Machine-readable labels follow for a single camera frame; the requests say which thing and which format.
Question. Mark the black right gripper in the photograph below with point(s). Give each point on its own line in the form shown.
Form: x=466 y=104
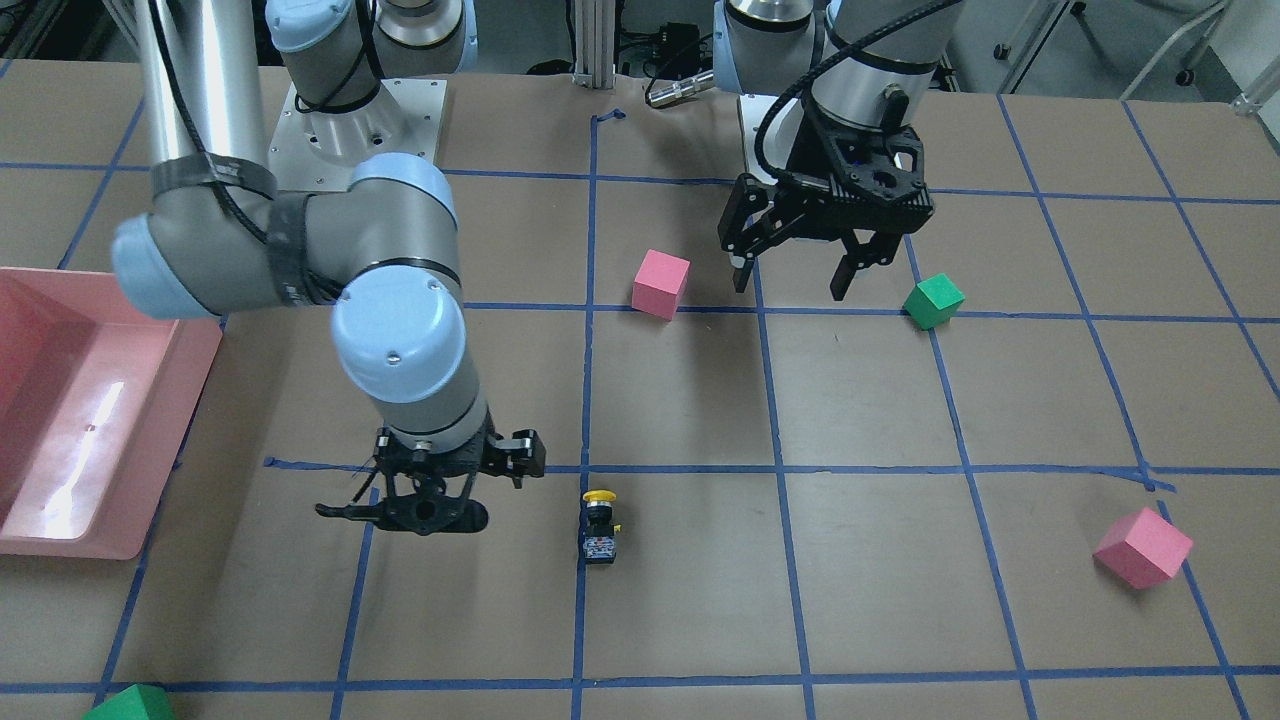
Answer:
x=521 y=452

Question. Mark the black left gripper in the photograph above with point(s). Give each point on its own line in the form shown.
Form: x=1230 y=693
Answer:
x=800 y=203

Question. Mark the yellow black push button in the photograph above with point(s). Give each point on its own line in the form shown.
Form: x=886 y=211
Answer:
x=597 y=543

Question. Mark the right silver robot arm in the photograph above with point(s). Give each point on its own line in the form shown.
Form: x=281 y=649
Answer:
x=381 y=251

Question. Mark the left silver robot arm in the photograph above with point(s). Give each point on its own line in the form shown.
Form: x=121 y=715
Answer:
x=828 y=92

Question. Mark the green cube near base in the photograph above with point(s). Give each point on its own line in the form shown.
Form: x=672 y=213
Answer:
x=933 y=301

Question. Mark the pink cube near centre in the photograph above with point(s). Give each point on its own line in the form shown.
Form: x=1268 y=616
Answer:
x=659 y=284

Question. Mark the pink cube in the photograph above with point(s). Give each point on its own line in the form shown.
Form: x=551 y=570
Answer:
x=659 y=284
x=1143 y=549

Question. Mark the pink plastic bin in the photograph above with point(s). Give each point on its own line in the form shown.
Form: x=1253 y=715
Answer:
x=96 y=399

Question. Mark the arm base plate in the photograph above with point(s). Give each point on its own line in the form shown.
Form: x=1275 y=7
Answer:
x=779 y=137
x=319 y=152

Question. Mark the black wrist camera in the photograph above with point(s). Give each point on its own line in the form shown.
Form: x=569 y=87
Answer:
x=516 y=458

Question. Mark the aluminium frame post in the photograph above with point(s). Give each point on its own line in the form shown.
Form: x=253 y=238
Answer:
x=594 y=36

